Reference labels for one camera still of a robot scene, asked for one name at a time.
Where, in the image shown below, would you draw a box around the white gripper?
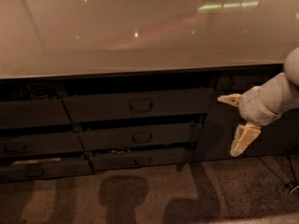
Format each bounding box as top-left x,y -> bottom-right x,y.
217,86 -> 281,157

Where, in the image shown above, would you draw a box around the dark grey drawer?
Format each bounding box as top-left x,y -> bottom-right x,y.
0,99 -> 70,129
0,133 -> 83,158
78,123 -> 202,150
90,147 -> 193,171
63,89 -> 214,122
0,157 -> 93,183

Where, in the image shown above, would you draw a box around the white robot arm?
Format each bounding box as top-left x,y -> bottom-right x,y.
217,48 -> 299,157

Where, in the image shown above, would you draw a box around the objects in top left drawer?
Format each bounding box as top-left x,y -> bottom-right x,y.
9,84 -> 54,100

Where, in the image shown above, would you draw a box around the dark grey cabinet door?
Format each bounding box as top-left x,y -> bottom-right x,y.
193,67 -> 299,161

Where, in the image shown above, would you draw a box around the black cable on floor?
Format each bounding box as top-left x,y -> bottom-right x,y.
274,140 -> 299,195

